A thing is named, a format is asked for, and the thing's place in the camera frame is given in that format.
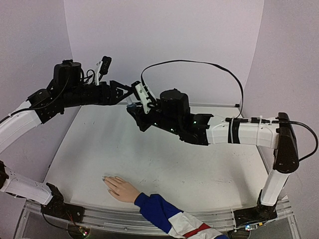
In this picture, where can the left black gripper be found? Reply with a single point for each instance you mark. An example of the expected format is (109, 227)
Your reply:
(114, 98)

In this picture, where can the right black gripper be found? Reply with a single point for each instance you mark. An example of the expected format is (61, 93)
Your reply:
(143, 119)

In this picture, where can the blue nail polish bottle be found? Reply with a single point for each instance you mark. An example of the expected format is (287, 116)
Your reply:
(131, 107)

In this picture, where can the white nail polish cap brush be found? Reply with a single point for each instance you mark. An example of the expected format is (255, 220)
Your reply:
(129, 100)

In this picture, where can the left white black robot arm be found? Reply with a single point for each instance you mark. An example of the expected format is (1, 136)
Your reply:
(69, 88)

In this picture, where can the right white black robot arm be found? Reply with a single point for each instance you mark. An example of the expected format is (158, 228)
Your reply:
(207, 137)

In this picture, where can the blue white red sleeve forearm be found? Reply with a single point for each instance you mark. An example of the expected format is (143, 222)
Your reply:
(173, 221)

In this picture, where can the mannequin hand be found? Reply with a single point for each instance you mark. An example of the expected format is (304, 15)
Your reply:
(120, 189)

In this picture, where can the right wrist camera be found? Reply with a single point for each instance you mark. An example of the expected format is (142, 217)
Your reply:
(144, 95)

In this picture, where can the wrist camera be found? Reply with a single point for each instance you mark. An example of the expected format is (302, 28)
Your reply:
(144, 95)
(102, 69)

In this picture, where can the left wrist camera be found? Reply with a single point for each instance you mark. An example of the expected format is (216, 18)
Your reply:
(102, 69)

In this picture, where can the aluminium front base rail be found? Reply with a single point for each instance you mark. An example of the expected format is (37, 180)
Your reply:
(258, 222)

